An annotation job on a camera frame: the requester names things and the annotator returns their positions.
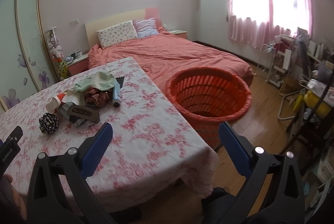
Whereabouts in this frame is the yellow green plush toy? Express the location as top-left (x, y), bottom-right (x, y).
top-left (58, 61), bottom-right (70, 79)

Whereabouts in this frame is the blue and teal wrapper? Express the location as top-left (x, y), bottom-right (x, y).
top-left (57, 104), bottom-right (85, 127)

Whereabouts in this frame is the yellow container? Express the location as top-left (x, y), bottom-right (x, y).
top-left (304, 91), bottom-right (332, 119)

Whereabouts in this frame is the beige pink headboard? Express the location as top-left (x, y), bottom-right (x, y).
top-left (85, 8), bottom-right (163, 48)

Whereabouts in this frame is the striped pink pillow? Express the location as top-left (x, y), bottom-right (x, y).
top-left (133, 18), bottom-right (158, 39)

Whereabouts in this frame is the sliding door wardrobe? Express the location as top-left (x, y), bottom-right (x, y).
top-left (1, 0), bottom-right (58, 111)

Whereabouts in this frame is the black mesh mat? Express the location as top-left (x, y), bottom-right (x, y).
top-left (115, 76), bottom-right (125, 87)

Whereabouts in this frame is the black polka dot scrunchie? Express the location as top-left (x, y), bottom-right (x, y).
top-left (38, 113), bottom-right (59, 135)

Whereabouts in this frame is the white mug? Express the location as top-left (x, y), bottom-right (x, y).
top-left (75, 51), bottom-right (82, 58)

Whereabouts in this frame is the green cloth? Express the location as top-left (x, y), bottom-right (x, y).
top-left (71, 71), bottom-right (116, 92)

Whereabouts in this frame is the red plaid cloth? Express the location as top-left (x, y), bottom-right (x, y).
top-left (84, 88), bottom-right (112, 107)

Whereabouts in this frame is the plush toy display tube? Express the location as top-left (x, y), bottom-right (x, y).
top-left (45, 27), bottom-right (64, 62)

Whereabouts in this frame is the brown hair claw clip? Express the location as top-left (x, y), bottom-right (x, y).
top-left (67, 105), bottom-right (100, 123)

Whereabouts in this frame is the light blue tube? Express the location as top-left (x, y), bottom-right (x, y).
top-left (112, 81), bottom-right (121, 108)

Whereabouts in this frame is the red white paper cup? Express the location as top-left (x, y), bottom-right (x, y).
top-left (45, 93), bottom-right (66, 114)

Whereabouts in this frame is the bed with salmon duvet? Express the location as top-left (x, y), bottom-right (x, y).
top-left (88, 28), bottom-right (254, 92)

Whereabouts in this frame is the white wire rack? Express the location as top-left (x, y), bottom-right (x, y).
top-left (255, 41), bottom-right (292, 88)

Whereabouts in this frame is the floral white pillow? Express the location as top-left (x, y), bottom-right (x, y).
top-left (97, 20), bottom-right (138, 49)

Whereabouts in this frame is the right nightstand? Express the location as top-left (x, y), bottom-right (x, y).
top-left (168, 29), bottom-right (187, 39)

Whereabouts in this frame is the pink left nightstand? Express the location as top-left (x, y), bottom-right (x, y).
top-left (66, 54), bottom-right (88, 76)

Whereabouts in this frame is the floral pink tablecloth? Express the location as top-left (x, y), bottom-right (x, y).
top-left (1, 57), bottom-right (218, 210)

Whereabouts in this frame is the wall power outlet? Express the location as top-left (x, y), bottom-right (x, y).
top-left (70, 19), bottom-right (79, 26)

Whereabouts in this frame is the person's left hand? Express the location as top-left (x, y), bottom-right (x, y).
top-left (1, 174), bottom-right (27, 221)

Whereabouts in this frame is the orange laundry basket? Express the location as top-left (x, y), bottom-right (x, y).
top-left (165, 67), bottom-right (252, 150)

